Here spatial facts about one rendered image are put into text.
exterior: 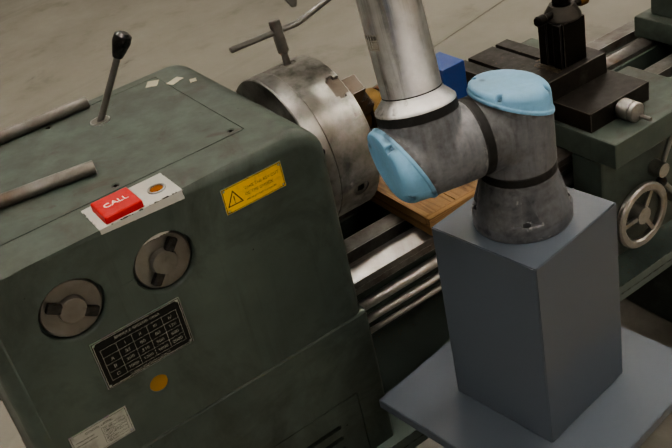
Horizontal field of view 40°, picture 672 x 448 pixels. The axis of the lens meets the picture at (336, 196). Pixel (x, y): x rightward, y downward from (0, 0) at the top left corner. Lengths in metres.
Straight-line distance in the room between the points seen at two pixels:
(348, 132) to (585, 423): 0.64
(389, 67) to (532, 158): 0.25
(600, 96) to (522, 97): 0.77
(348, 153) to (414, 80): 0.45
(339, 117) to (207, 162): 0.32
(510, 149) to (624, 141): 0.69
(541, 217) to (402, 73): 0.31
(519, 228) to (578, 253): 0.10
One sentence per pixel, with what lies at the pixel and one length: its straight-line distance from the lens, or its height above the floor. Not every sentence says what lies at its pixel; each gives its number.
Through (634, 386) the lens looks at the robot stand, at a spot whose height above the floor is 0.75.
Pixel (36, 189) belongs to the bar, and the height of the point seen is 1.27.
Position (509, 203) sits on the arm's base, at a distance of 1.35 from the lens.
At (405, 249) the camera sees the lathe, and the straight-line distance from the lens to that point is 1.82.
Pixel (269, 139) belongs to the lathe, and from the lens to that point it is 1.44.
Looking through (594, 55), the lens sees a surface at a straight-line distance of 2.09.
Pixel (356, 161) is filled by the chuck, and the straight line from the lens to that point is 1.66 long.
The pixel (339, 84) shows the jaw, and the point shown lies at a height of 1.21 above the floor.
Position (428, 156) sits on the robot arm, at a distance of 1.23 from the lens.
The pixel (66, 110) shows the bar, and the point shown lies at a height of 1.27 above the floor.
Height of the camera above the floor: 1.91
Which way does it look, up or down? 31 degrees down
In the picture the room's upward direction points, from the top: 13 degrees counter-clockwise
